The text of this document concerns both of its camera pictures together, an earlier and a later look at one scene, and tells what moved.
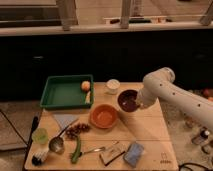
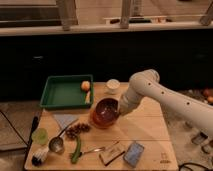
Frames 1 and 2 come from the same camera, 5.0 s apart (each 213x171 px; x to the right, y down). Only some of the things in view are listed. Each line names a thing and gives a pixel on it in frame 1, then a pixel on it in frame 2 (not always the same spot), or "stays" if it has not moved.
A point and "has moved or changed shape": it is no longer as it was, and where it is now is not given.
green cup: x=40 y=136 stays
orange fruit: x=85 y=85 stays
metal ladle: x=57 y=144 stays
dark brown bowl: x=127 y=100 has moved or changed shape
